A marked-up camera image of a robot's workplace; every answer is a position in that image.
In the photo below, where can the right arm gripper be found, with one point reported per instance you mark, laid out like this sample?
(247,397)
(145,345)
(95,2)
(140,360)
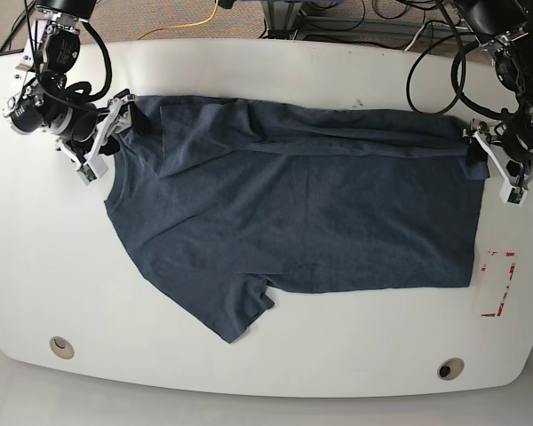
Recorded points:
(93,134)

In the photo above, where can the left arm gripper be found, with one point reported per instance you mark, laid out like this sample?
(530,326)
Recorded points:
(508,145)

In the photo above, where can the dark blue t-shirt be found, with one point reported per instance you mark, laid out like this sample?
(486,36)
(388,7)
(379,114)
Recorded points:
(226,198)

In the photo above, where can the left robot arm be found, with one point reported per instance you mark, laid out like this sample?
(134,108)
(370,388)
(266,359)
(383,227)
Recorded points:
(505,30)

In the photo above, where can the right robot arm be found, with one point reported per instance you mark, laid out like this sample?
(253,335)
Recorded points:
(43,100)

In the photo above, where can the red tape rectangle marking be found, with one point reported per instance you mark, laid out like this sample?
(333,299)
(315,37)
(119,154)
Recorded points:
(494,283)

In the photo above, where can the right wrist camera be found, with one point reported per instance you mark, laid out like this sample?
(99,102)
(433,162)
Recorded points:
(92,170)

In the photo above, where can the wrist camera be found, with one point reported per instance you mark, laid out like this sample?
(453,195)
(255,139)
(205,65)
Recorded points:
(513,195)
(92,170)

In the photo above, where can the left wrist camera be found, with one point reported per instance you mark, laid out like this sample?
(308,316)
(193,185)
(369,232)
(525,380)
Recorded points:
(513,195)

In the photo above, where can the aluminium frame rail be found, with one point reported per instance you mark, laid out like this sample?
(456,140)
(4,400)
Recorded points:
(395,25)

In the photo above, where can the right table cable grommet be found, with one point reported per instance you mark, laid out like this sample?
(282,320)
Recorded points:
(450,369)

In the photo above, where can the table cable grommet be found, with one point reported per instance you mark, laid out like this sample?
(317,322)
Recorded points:
(62,348)
(450,369)

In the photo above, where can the left table cable grommet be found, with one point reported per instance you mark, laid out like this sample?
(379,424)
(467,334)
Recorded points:
(62,348)

